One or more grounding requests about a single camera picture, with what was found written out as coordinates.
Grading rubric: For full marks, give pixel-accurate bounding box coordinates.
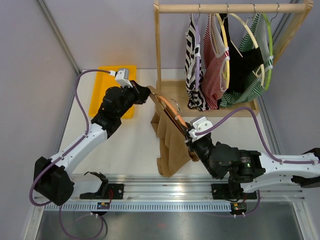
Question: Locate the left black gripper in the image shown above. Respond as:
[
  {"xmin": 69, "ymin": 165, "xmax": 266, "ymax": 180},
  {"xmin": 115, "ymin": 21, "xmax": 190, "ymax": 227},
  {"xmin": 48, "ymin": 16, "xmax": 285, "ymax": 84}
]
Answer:
[{"xmin": 116, "ymin": 80, "xmax": 152, "ymax": 118}]

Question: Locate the tan tank top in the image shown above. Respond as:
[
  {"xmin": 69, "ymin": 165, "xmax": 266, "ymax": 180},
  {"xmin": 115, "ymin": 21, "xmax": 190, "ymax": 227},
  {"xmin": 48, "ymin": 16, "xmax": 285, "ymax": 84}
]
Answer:
[{"xmin": 148, "ymin": 86, "xmax": 199, "ymax": 178}]

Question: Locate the orange hanger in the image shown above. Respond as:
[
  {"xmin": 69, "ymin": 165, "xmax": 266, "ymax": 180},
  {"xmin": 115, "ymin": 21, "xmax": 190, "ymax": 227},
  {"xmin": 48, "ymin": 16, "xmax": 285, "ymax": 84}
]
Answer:
[{"xmin": 155, "ymin": 94, "xmax": 187, "ymax": 128}]

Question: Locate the black white striped tank top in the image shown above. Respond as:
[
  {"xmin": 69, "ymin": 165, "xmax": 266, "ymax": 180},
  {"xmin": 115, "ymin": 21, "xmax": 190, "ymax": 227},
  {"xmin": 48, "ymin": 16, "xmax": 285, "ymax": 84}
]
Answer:
[{"xmin": 184, "ymin": 13, "xmax": 210, "ymax": 112}]

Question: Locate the purple hanger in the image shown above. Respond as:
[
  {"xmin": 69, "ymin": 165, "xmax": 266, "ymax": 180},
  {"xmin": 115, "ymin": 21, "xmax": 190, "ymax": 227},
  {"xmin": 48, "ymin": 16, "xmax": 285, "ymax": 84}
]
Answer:
[{"xmin": 191, "ymin": 13, "xmax": 201, "ymax": 92}]

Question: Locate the red white striped tank top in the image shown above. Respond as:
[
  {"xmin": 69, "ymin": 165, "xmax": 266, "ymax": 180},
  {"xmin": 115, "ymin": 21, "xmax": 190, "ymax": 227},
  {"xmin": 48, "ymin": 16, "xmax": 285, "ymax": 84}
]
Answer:
[{"xmin": 201, "ymin": 13, "xmax": 230, "ymax": 111}]

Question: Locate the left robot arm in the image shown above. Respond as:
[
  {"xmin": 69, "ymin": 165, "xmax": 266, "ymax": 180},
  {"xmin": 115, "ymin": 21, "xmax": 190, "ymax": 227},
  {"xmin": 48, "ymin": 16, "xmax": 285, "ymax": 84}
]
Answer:
[{"xmin": 29, "ymin": 80, "xmax": 151, "ymax": 206}]

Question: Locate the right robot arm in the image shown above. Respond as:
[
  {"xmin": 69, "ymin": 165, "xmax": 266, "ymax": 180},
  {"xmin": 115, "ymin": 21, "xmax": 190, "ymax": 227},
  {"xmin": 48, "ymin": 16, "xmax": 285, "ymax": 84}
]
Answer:
[{"xmin": 184, "ymin": 127, "xmax": 320, "ymax": 202}]

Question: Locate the yellow hanger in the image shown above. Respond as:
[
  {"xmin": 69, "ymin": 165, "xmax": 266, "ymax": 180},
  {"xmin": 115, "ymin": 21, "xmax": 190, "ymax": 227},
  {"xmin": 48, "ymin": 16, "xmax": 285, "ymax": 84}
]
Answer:
[{"xmin": 215, "ymin": 13, "xmax": 230, "ymax": 89}]

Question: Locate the green white striped tank top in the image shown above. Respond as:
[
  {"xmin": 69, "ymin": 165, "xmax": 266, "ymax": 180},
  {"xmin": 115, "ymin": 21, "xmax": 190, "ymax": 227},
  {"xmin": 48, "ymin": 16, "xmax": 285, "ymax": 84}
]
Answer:
[{"xmin": 220, "ymin": 13, "xmax": 269, "ymax": 108}]

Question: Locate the cream hanger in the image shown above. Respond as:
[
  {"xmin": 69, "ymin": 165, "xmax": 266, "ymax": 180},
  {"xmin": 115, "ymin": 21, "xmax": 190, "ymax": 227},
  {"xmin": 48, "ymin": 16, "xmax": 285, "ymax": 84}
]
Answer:
[{"xmin": 227, "ymin": 7, "xmax": 265, "ymax": 87}]

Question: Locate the green hanger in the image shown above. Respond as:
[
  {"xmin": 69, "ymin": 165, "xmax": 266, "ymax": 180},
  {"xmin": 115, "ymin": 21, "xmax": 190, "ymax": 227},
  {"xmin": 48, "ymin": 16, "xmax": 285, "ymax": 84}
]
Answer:
[{"xmin": 262, "ymin": 12, "xmax": 278, "ymax": 91}]

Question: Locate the wooden clothes rack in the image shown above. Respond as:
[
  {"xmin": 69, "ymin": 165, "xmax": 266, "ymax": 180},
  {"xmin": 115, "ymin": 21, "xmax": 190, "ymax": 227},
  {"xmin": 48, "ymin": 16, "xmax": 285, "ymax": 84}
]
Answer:
[{"xmin": 153, "ymin": 0, "xmax": 314, "ymax": 118}]

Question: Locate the yellow plastic bin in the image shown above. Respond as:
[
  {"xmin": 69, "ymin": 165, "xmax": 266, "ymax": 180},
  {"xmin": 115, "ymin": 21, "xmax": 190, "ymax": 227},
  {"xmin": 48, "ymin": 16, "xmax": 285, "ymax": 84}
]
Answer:
[{"xmin": 88, "ymin": 65, "xmax": 137, "ymax": 118}]

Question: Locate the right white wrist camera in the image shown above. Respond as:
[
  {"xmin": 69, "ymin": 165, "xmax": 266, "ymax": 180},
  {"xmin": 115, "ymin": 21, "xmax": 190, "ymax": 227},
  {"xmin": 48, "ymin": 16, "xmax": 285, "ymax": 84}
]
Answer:
[{"xmin": 185, "ymin": 115, "xmax": 213, "ymax": 146}]

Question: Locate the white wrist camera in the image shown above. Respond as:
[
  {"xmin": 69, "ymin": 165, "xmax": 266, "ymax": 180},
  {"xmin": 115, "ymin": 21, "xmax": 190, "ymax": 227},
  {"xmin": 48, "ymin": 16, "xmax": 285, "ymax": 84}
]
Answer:
[
  {"xmin": 185, "ymin": 115, "xmax": 213, "ymax": 146},
  {"xmin": 109, "ymin": 68, "xmax": 133, "ymax": 88}
]

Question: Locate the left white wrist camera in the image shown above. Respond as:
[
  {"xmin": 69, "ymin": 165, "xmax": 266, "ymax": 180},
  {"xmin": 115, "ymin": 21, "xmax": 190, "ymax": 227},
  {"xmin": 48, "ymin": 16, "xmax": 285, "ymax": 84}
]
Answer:
[{"xmin": 109, "ymin": 68, "xmax": 133, "ymax": 88}]

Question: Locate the aluminium rail base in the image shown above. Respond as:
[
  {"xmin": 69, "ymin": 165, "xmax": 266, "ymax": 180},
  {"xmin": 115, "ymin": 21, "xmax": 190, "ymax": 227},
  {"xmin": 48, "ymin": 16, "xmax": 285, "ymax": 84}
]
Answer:
[{"xmin": 34, "ymin": 173, "xmax": 306, "ymax": 213}]

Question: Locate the purple floor cable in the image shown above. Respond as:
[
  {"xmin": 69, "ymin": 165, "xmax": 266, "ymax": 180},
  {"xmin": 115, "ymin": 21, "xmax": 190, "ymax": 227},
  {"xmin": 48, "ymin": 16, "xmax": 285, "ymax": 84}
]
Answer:
[{"xmin": 58, "ymin": 204, "xmax": 108, "ymax": 238}]

